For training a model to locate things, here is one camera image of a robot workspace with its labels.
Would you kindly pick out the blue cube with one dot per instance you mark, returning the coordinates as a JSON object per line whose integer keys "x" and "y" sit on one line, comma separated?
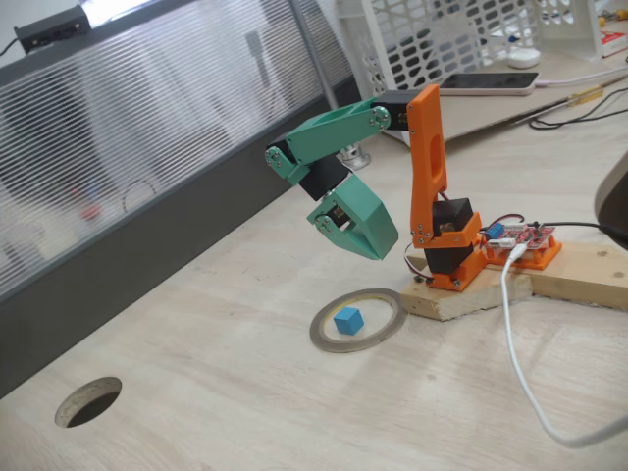
{"x": 348, "y": 324}

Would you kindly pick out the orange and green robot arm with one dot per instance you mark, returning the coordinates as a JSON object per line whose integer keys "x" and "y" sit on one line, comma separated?
{"x": 333, "y": 135}

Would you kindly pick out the wooden base block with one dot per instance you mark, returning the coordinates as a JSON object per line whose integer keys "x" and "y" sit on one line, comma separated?
{"x": 466, "y": 301}

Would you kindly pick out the metal pole with flange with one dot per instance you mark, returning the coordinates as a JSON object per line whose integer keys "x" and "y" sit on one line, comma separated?
{"x": 314, "y": 54}

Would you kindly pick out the red controller circuit board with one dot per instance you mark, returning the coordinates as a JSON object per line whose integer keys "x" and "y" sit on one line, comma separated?
{"x": 527, "y": 236}

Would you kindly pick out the brown cardboard sheet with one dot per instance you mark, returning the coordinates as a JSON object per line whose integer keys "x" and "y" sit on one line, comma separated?
{"x": 490, "y": 110}

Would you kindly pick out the white smartphone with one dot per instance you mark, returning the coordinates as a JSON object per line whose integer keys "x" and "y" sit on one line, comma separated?
{"x": 495, "y": 81}

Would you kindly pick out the long wooden plank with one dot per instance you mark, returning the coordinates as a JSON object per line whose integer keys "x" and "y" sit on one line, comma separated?
{"x": 579, "y": 279}

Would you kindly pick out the grey ribbed desk partition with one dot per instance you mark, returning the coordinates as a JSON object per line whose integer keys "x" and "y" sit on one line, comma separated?
{"x": 147, "y": 122}

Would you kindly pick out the white earbuds case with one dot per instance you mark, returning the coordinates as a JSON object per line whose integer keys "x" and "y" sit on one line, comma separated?
{"x": 522, "y": 60}

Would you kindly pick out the grey rounded object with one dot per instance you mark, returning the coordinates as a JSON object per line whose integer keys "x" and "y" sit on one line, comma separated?
{"x": 615, "y": 206}

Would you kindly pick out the white plastic lattice basket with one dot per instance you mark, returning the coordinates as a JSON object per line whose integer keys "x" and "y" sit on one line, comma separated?
{"x": 569, "y": 34}

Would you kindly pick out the red and white book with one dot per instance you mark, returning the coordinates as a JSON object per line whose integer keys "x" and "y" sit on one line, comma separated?
{"x": 615, "y": 44}

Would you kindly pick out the small yellow tool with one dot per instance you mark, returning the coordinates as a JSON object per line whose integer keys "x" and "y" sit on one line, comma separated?
{"x": 601, "y": 20}

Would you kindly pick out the black box device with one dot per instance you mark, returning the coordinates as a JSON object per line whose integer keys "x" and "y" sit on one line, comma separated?
{"x": 54, "y": 27}

